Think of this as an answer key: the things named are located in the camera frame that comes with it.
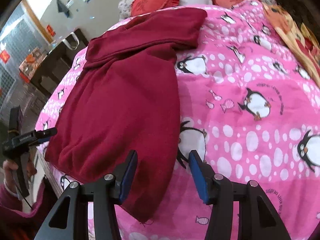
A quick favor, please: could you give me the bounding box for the dark red fleece garment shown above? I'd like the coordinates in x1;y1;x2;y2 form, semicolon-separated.
45;8;207;222

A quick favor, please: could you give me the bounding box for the person's left hand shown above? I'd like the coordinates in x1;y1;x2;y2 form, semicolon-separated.
2;158;38;193

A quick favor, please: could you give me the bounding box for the colourful gift box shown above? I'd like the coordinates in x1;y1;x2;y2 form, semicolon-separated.
19;47;46;83

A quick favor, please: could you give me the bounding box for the dark wooden side table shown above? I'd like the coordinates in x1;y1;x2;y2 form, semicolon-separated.
30;28;88;98

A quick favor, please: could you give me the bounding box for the red door decoration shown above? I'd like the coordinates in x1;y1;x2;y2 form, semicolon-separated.
46;24;56;37

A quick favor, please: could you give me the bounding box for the left red heart pillow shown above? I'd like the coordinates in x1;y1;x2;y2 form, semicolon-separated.
131;0;180;17

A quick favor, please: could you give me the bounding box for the orange cartoon blanket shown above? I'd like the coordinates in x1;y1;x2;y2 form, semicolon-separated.
263;3;319;85

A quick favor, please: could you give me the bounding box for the dark cloth hanging on wall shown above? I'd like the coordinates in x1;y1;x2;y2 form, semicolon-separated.
56;0;70;18

